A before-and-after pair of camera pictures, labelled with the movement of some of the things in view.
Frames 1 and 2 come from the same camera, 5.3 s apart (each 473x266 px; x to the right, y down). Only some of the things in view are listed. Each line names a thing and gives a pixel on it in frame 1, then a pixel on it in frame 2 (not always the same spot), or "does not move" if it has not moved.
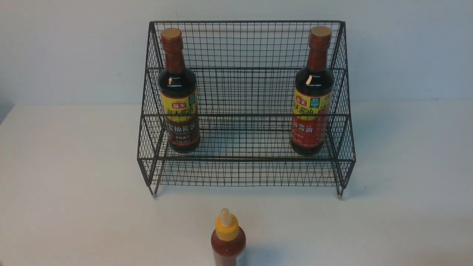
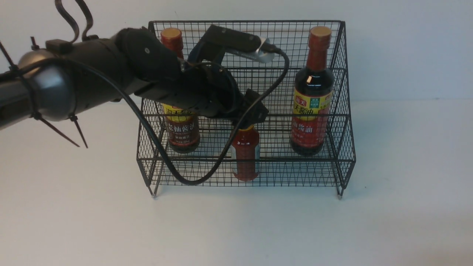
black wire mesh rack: x=246 y=103 does not move
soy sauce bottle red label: x=313 y=97 does not move
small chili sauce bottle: x=228 y=240 → x=245 y=140
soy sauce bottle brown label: x=178 y=88 does not move
